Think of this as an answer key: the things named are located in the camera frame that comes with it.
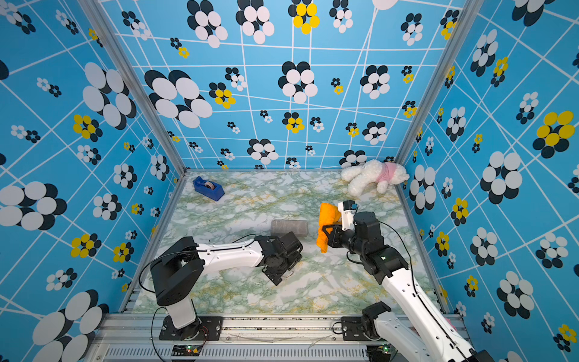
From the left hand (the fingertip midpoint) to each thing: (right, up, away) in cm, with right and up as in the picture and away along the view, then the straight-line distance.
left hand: (301, 268), depth 85 cm
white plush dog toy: (+35, +38, +22) cm, 56 cm away
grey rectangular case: (-9, +13, +11) cm, 19 cm away
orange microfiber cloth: (+9, +22, -11) cm, 26 cm away
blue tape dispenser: (-42, +30, +21) cm, 56 cm away
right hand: (+9, +17, -9) cm, 21 cm away
